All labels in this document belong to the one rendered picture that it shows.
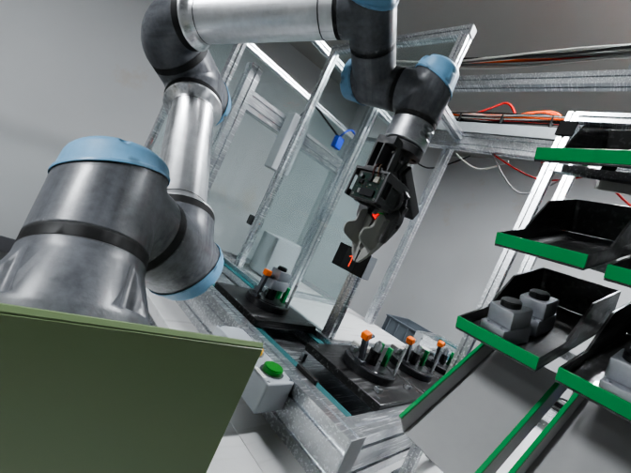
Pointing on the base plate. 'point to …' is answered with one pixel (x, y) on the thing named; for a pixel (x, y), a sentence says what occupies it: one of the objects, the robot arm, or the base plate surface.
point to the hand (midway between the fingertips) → (361, 255)
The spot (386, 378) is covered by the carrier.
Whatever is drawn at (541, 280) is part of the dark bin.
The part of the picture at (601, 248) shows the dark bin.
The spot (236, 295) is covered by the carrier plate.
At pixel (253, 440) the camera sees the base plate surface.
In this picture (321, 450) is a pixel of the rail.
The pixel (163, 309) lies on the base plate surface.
